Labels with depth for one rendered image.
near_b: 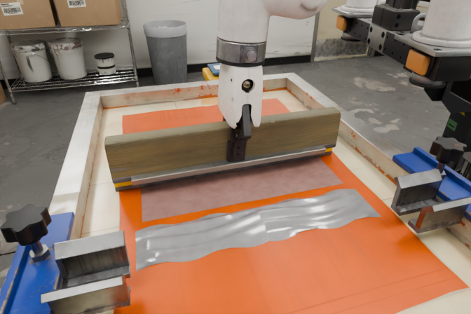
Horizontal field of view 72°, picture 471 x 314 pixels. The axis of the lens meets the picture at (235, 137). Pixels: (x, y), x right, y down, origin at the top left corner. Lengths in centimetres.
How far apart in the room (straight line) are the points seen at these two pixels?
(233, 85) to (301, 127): 17
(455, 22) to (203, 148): 55
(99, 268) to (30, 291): 7
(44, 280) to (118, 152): 20
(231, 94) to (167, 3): 352
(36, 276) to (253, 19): 40
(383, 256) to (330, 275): 8
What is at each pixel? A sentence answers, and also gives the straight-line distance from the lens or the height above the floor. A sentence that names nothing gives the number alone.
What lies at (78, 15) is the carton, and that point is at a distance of 354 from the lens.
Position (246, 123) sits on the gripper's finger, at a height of 108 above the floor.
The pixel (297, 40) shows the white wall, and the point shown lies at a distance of 450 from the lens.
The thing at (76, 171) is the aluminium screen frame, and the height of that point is 99.
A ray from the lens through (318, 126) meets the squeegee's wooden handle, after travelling 60.
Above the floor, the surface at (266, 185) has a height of 95.
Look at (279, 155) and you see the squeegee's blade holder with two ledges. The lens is 58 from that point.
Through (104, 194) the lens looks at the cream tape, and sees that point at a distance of 59.
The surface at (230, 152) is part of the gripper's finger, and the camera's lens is 55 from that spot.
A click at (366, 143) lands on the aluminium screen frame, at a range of 67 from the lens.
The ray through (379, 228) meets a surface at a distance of 53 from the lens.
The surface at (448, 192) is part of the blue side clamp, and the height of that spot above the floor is 100.
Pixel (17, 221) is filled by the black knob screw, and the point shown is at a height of 106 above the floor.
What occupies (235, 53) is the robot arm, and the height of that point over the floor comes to 118.
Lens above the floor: 130
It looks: 30 degrees down
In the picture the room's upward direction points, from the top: straight up
